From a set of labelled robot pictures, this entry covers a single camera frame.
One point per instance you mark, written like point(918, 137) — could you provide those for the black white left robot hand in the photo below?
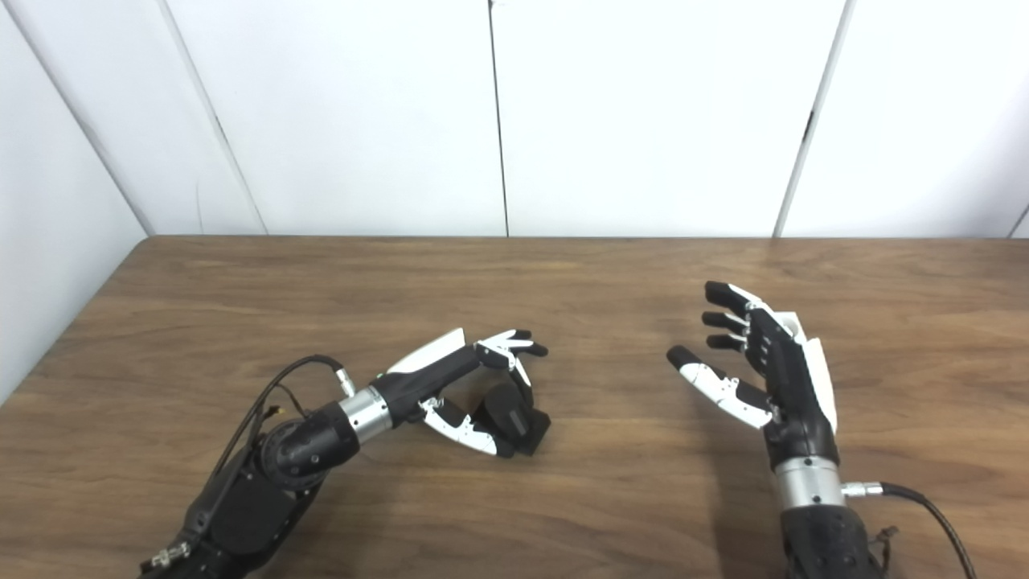
point(426, 378)

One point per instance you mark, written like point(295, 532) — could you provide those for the white square piece with hole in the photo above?
point(792, 322)

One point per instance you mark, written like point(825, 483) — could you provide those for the black peg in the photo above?
point(514, 418)

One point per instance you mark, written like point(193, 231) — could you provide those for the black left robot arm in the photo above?
point(265, 490)

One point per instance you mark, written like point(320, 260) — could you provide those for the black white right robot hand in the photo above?
point(792, 386)

